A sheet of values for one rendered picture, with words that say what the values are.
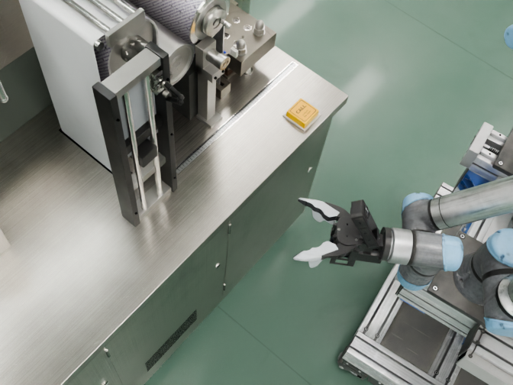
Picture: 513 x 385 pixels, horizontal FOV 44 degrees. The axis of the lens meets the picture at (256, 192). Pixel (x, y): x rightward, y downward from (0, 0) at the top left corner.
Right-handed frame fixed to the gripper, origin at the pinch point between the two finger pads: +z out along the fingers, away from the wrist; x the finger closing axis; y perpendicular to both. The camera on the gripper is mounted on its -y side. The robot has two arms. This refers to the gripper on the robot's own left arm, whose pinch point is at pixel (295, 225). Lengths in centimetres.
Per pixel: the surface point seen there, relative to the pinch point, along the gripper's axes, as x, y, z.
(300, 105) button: 60, 23, -1
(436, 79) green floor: 172, 101, -74
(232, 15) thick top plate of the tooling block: 80, 10, 23
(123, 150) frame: 10.5, -3.6, 38.4
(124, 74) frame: 14.0, -22.3, 37.7
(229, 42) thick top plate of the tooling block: 69, 11, 22
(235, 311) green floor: 39, 120, 10
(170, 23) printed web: 52, -6, 36
